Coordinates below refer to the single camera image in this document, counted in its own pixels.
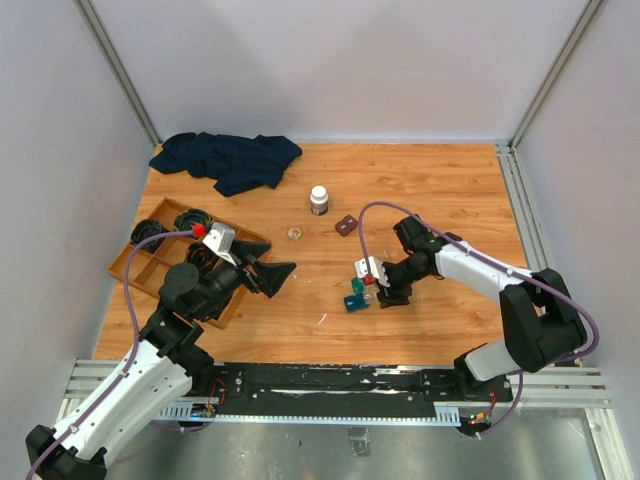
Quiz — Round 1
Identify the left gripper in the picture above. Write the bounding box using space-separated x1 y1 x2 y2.
192 239 296 319

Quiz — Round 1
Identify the teal pill box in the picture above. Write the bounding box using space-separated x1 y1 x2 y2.
343 277 368 313

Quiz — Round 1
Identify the gold jar lid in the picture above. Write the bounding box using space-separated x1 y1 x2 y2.
287 227 302 241

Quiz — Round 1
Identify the clear jar of yellow pills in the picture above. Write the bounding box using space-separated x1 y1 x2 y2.
362 284 378 306

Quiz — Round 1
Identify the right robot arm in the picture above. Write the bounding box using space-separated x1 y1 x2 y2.
377 217 588 400

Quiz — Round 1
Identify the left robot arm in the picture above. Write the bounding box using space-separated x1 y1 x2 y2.
25 240 296 479

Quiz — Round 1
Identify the brown pill box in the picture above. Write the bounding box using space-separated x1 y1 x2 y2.
335 214 358 237

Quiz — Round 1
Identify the white pill bottle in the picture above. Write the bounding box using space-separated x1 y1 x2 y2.
309 185 329 216

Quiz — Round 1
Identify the dark blue cloth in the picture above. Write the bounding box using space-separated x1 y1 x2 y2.
149 132 303 197

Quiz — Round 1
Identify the wooden compartment tray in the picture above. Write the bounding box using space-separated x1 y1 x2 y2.
106 196 273 331

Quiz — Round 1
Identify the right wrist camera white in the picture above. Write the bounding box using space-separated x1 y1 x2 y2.
354 256 390 287

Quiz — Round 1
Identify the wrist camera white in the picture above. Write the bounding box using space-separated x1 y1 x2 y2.
202 222 238 266
354 256 390 287

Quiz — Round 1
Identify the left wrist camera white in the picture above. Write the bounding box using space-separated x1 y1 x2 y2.
202 222 238 266

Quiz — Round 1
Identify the green yellow coiled cable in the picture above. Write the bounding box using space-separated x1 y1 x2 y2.
173 208 213 232

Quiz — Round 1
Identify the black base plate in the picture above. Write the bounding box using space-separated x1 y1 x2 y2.
159 363 513 424

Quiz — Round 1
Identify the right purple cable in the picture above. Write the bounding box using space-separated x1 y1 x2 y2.
357 200 601 436

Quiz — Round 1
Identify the left aluminium frame post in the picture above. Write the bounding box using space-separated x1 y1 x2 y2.
72 0 161 145

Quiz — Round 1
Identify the aluminium frame post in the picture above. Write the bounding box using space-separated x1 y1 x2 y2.
508 0 607 151
72 0 161 145

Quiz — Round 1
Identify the right aluminium frame post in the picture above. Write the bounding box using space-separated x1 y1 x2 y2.
508 0 607 151

